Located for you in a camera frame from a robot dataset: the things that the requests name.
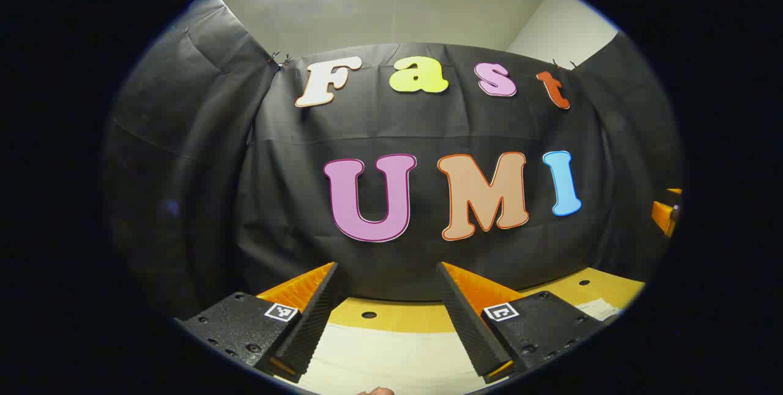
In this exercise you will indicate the black metal clip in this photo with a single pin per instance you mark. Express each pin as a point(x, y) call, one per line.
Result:
point(563, 65)
point(280, 60)

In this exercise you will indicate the white jeans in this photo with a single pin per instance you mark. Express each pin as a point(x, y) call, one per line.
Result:
point(391, 358)

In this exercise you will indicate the black backdrop cloth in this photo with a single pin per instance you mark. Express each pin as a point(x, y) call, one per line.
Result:
point(391, 126)

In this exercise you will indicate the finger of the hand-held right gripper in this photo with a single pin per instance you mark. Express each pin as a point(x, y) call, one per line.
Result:
point(665, 211)

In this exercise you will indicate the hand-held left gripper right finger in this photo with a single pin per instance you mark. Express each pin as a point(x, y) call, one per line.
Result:
point(471, 328)

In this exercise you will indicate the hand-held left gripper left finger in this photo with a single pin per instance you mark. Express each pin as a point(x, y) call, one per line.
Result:
point(309, 328)

